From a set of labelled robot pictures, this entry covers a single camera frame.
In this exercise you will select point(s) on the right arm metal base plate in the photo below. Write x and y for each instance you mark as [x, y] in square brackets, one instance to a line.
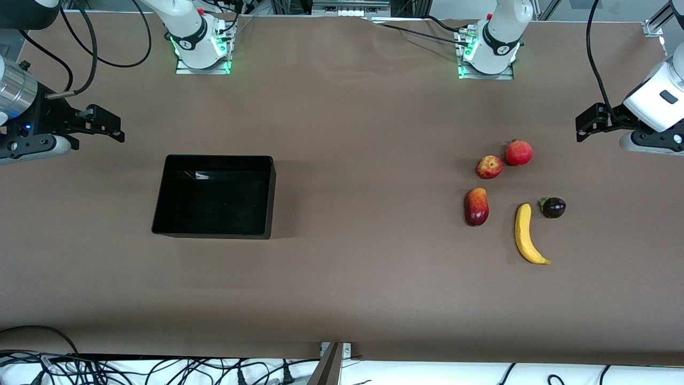
[184, 70]

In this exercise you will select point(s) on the red pomegranate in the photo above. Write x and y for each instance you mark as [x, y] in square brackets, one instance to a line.
[519, 153]

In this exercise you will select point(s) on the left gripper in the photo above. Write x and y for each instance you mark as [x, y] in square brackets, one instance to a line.
[611, 118]

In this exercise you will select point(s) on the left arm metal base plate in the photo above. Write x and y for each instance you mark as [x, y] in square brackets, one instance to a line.
[507, 76]

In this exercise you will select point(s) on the black plastic box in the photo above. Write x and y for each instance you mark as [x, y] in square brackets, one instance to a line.
[214, 198]

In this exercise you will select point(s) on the red mango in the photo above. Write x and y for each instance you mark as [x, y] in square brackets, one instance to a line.
[476, 207]

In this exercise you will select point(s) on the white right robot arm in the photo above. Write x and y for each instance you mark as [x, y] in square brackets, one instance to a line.
[187, 27]

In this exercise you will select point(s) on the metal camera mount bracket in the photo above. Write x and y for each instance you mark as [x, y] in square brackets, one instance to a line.
[328, 369]

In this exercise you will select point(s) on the yellow banana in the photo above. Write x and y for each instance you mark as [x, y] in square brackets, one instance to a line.
[523, 235]

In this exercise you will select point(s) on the red yellow apple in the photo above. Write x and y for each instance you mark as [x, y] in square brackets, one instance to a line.
[489, 167]

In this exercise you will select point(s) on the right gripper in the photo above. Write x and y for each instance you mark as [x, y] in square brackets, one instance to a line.
[49, 116]

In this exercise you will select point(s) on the aluminium frame corner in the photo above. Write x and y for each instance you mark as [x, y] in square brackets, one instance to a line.
[653, 28]

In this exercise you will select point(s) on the dark purple mangosteen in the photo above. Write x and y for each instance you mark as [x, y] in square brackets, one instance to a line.
[554, 207]

